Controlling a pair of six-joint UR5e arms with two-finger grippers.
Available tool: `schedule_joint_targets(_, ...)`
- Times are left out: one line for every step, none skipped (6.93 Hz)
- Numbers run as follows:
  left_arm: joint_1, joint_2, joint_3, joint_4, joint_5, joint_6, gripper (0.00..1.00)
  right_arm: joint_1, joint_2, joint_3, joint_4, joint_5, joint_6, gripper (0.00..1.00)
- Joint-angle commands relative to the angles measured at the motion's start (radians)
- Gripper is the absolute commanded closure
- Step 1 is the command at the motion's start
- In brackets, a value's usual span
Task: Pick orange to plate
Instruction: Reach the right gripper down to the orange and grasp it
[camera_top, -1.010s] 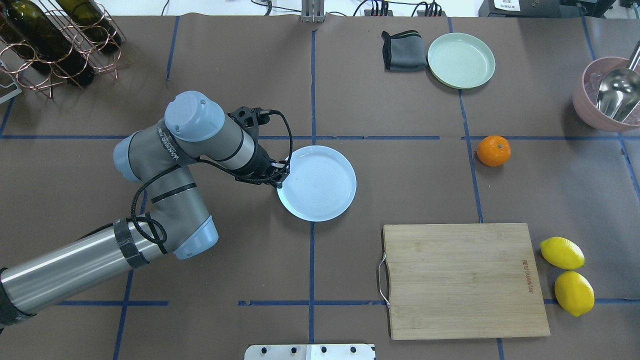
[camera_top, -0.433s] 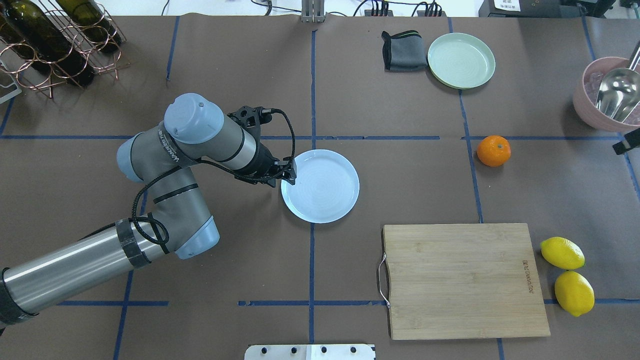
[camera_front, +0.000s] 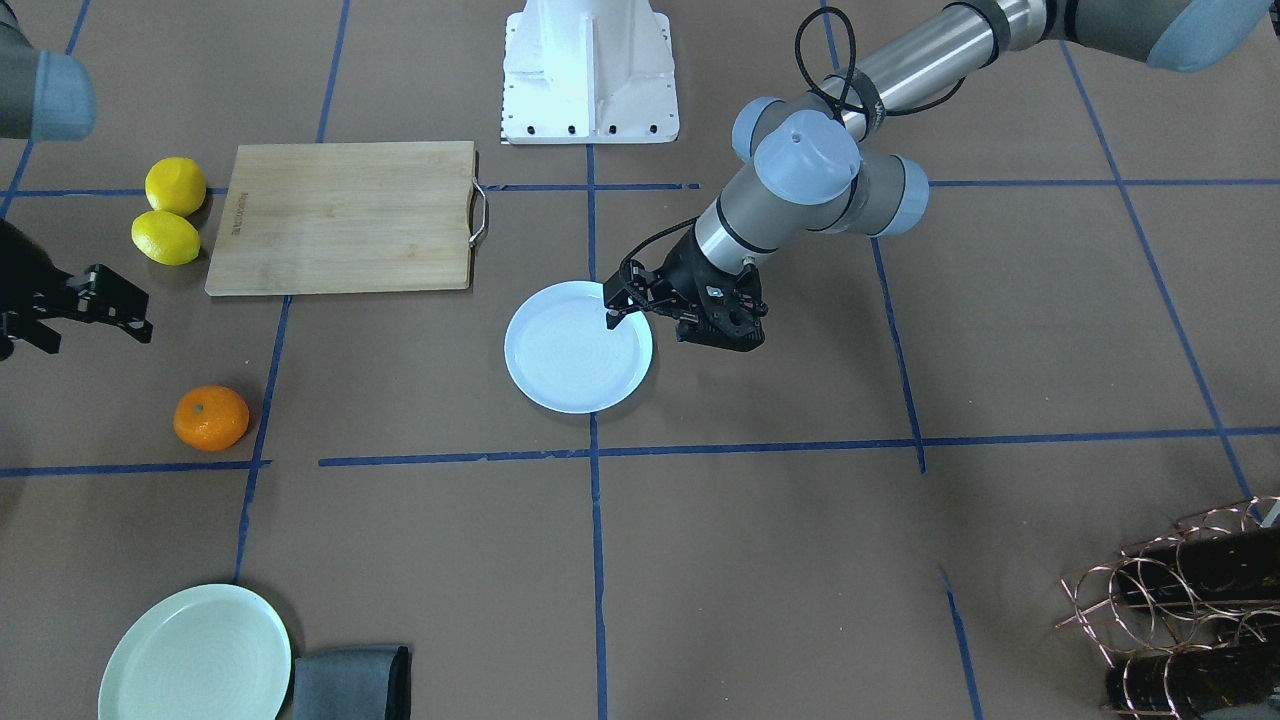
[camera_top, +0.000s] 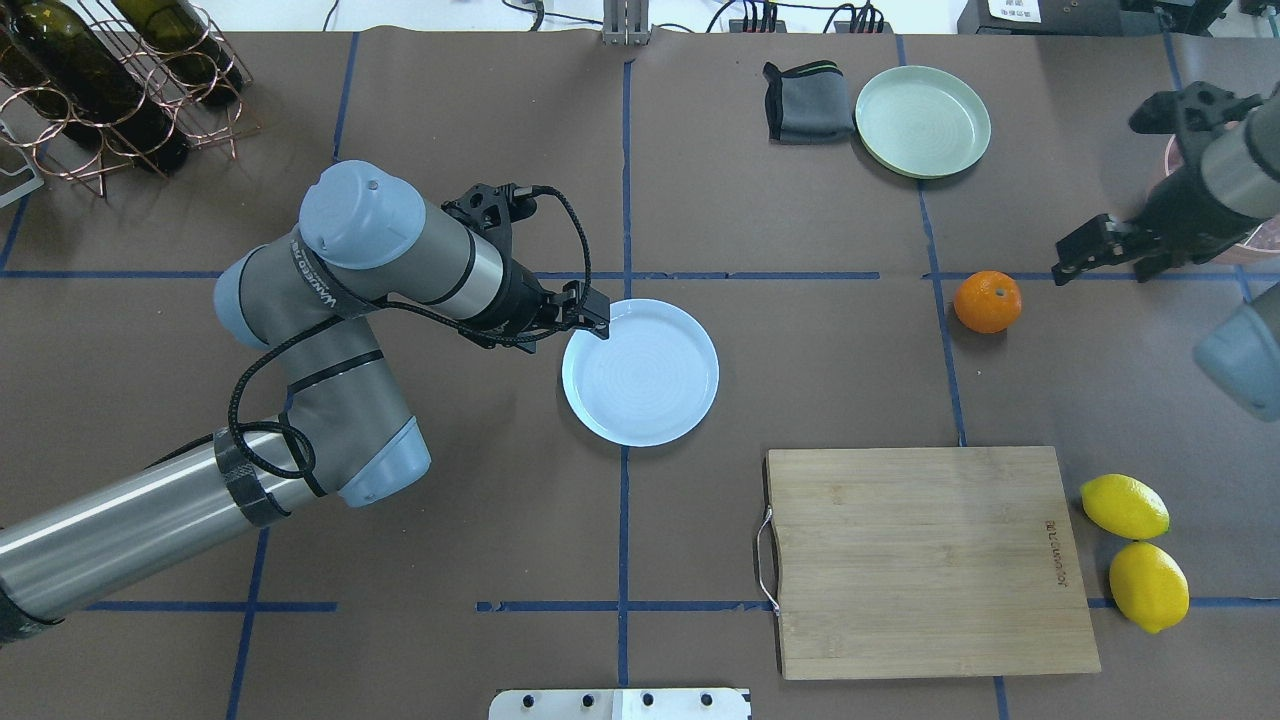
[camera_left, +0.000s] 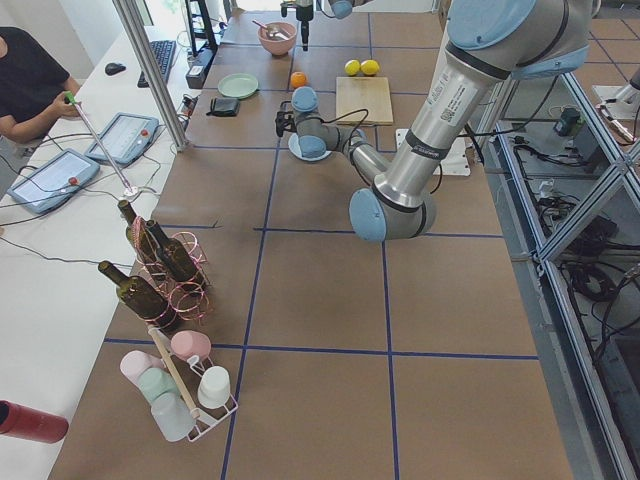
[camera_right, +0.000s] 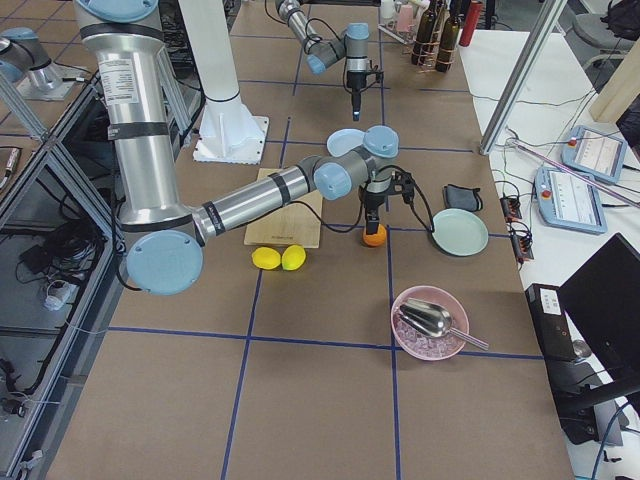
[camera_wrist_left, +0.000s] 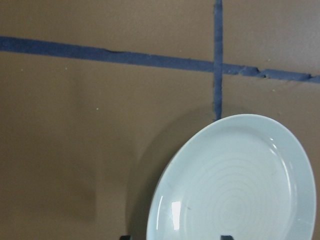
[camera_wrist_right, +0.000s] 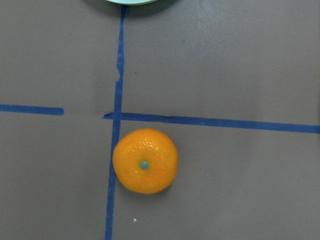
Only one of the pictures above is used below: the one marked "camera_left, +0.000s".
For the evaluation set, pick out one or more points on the teach pendant far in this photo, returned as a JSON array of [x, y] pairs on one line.
[[127, 136]]

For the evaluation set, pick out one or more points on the teach pendant near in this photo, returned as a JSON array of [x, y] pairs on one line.
[[52, 184]]

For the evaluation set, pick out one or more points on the pink bowl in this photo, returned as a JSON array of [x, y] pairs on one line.
[[279, 48]]

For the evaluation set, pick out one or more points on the wooden cutting board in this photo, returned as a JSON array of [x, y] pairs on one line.
[[354, 95]]

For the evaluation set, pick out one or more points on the pink rod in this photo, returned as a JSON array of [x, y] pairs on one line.
[[131, 192]]

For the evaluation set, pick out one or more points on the black computer mouse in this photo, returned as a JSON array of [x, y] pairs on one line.
[[113, 68]]

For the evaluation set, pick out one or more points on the pale pink cup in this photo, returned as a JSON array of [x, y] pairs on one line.
[[136, 362]]

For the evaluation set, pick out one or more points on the light blue plate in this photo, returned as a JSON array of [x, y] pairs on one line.
[[293, 145]]

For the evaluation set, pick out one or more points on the person in black shirt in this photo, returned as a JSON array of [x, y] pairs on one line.
[[30, 80]]

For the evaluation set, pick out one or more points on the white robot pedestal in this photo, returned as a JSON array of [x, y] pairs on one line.
[[456, 163]]

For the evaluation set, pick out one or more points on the person's hand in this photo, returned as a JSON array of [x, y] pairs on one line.
[[61, 107]]

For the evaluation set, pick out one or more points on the green plate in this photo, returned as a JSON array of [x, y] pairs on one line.
[[238, 85]]

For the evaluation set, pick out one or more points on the aluminium frame post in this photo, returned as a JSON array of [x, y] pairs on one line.
[[133, 25]]

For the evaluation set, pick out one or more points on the black computer box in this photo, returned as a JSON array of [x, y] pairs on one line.
[[198, 68]]

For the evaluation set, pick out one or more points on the dark wine bottle back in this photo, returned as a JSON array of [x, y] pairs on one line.
[[175, 257]]

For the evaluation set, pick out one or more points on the grey cup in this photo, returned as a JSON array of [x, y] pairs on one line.
[[172, 416]]

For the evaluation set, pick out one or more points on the black keyboard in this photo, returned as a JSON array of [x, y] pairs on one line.
[[164, 51]]

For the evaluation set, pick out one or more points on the metal scoop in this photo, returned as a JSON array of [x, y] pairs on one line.
[[272, 32]]

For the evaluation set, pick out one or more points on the yellow lemon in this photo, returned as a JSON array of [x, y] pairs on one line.
[[369, 67], [352, 67]]

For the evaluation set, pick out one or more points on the wooden rack handle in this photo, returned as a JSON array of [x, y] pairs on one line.
[[160, 341]]

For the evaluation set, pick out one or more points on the yellow lemon left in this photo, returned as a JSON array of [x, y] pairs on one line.
[[352, 67]]

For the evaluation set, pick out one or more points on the yellow lemon right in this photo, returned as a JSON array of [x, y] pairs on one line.
[[369, 67]]

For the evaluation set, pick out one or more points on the dark wine bottle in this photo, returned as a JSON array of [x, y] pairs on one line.
[[137, 234], [175, 257], [142, 298]]

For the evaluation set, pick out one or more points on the orange fruit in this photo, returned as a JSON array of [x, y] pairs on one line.
[[298, 79]]

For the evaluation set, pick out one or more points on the copper wire bottle rack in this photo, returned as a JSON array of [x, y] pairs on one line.
[[192, 305]]

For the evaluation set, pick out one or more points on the dark wine bottle front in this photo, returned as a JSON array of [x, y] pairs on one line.
[[142, 298]]

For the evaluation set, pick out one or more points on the white wire cup rack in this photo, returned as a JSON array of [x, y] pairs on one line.
[[209, 418]]

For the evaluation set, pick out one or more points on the dark grey folded cloth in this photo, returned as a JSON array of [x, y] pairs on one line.
[[223, 107]]

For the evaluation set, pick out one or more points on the red thermos bottle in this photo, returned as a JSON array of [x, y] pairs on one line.
[[26, 423]]

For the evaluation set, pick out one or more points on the teach pendant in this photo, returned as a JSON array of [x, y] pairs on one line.
[[127, 136], [52, 184]]

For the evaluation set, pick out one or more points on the mint green cup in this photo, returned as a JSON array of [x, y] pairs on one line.
[[154, 382]]

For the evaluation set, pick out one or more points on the white cup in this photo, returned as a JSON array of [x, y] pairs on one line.
[[214, 387]]

